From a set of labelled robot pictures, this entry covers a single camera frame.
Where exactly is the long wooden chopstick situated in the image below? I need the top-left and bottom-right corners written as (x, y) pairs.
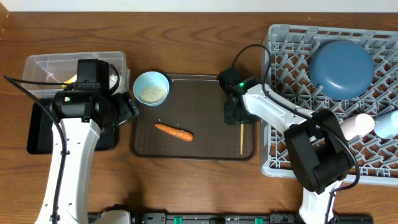
top-left (240, 124), bottom-right (244, 155)

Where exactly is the white tissue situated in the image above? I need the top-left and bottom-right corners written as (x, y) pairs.
top-left (109, 74), bottom-right (119, 91)

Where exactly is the light blue small bowl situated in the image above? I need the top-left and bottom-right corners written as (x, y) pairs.
top-left (133, 71), bottom-right (170, 106)

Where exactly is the yellow snack wrapper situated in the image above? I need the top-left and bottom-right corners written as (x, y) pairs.
top-left (62, 75), bottom-right (77, 88)

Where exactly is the dark blue plate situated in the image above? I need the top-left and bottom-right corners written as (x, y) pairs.
top-left (309, 40), bottom-right (374, 100)

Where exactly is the pink cup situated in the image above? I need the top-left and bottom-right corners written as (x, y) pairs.
top-left (340, 113), bottom-right (375, 141)

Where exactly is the light blue cup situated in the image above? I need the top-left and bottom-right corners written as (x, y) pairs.
top-left (374, 110), bottom-right (398, 139)

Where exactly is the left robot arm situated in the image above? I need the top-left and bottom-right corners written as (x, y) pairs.
top-left (36, 90), bottom-right (139, 223)

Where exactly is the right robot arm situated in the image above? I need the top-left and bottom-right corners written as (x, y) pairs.
top-left (218, 77), bottom-right (358, 223)

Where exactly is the grey dishwasher rack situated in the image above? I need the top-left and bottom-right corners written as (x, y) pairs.
top-left (263, 24), bottom-right (397, 186)

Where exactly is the dark brown serving tray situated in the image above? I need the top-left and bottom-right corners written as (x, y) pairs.
top-left (130, 74), bottom-right (256, 161)

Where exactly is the orange carrot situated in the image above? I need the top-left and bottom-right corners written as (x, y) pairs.
top-left (155, 123), bottom-right (194, 142)

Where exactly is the black rectangular bin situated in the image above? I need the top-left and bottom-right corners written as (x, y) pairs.
top-left (26, 103), bottom-right (118, 154)

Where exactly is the clear plastic bin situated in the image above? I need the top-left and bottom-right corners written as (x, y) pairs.
top-left (22, 51), bottom-right (130, 98)

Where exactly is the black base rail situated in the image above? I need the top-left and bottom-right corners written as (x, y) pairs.
top-left (88, 203), bottom-right (374, 224)

